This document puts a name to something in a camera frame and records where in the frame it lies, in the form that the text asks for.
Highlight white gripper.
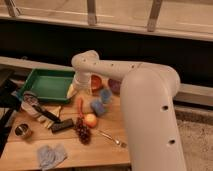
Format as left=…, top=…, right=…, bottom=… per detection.
left=67, top=71, right=92, bottom=99

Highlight red orange pepper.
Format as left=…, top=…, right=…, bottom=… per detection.
left=77, top=98, right=84, bottom=118

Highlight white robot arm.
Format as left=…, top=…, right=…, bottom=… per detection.
left=71, top=50, right=187, bottom=171

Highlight green plastic tray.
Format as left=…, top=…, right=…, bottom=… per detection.
left=18, top=69, right=75, bottom=104

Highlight orange bowl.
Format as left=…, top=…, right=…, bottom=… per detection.
left=91, top=75, right=103, bottom=91

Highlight blue sponge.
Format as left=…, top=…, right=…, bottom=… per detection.
left=90, top=99, right=106, bottom=116

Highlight blue cup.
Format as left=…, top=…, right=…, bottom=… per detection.
left=100, top=89, right=112, bottom=104

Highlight yellow red apple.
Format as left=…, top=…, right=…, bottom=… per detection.
left=84, top=114, right=98, bottom=128

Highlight purple bowl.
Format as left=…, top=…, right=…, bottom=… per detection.
left=108, top=79, right=121, bottom=94

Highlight black rectangular block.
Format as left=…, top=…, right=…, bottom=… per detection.
left=51, top=119, right=74, bottom=133

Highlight dark purple grapes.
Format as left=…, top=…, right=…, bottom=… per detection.
left=75, top=117, right=91, bottom=145

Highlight wooden spatula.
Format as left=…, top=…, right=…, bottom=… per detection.
left=44, top=106, right=62, bottom=129

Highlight metal fork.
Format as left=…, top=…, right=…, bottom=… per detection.
left=98, top=130, right=127, bottom=148

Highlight small metal cup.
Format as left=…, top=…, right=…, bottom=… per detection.
left=15, top=123, right=32, bottom=139

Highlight blue grey cloth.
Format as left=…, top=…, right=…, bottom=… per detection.
left=37, top=144, right=68, bottom=171

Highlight black handled kitchen tool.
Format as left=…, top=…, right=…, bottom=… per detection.
left=23, top=92, right=62, bottom=124

